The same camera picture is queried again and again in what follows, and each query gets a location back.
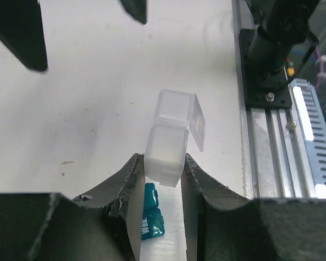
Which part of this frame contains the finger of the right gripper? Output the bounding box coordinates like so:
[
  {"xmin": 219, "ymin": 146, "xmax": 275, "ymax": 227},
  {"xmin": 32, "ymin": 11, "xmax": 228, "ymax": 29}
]
[
  {"xmin": 0, "ymin": 0, "xmax": 48, "ymax": 72},
  {"xmin": 120, "ymin": 0, "xmax": 147, "ymax": 24}
]

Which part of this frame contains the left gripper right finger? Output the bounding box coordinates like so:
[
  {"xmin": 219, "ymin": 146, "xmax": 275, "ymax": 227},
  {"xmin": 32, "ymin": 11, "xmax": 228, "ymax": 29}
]
[{"xmin": 181, "ymin": 155, "xmax": 326, "ymax": 260}]

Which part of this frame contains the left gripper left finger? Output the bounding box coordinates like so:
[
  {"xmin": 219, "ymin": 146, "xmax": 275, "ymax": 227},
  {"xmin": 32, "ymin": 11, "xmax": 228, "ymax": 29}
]
[{"xmin": 0, "ymin": 154, "xmax": 145, "ymax": 260}]

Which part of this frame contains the clear pill organizer box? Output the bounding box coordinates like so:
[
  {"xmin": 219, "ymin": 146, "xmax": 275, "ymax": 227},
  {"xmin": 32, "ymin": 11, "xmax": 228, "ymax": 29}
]
[{"xmin": 144, "ymin": 90, "xmax": 205, "ymax": 187}]

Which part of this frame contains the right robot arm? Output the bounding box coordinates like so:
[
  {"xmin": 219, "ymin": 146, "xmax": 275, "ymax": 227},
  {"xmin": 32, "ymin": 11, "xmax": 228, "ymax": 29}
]
[{"xmin": 0, "ymin": 1, "xmax": 319, "ymax": 91}]

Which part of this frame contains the teal pill organizer box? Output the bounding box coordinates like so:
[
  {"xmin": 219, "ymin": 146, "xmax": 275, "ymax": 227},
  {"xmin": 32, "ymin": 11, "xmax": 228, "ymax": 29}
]
[{"xmin": 141, "ymin": 183, "xmax": 165, "ymax": 241}]

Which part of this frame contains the aluminium mounting rail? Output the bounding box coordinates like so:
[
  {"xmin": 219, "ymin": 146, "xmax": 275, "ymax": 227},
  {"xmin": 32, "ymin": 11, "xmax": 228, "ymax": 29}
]
[{"xmin": 232, "ymin": 1, "xmax": 316, "ymax": 198}]

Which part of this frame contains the perforated cable tray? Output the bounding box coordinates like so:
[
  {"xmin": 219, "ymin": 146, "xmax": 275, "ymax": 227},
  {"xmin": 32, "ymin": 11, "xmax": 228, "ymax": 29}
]
[{"xmin": 290, "ymin": 79, "xmax": 326, "ymax": 198}]

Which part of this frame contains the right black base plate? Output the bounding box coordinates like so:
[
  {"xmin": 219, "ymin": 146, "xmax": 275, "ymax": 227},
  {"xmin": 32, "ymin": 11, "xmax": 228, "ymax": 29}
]
[{"xmin": 239, "ymin": 28, "xmax": 293, "ymax": 110}]

